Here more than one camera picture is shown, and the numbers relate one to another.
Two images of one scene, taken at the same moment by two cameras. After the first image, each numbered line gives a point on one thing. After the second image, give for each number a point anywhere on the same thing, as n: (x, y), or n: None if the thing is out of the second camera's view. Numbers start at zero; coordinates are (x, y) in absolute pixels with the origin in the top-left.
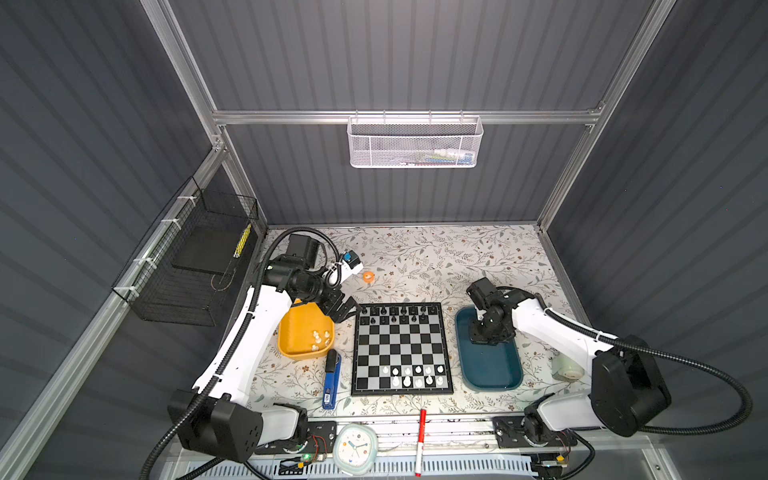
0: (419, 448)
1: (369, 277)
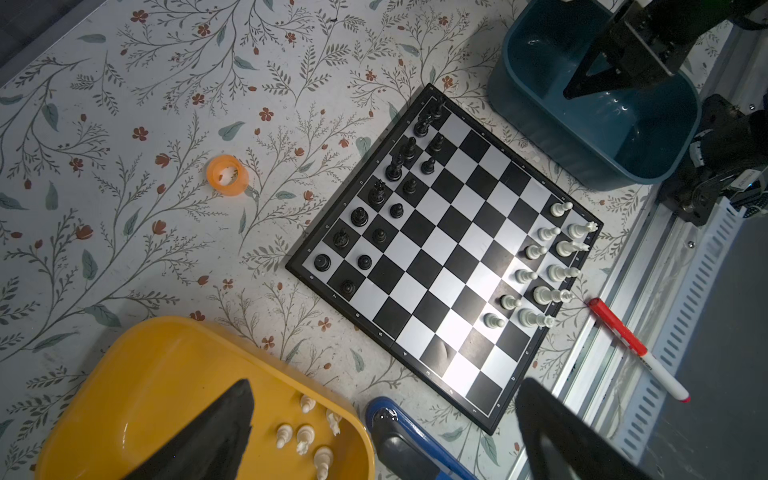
0: (639, 349)
1: (214, 168)
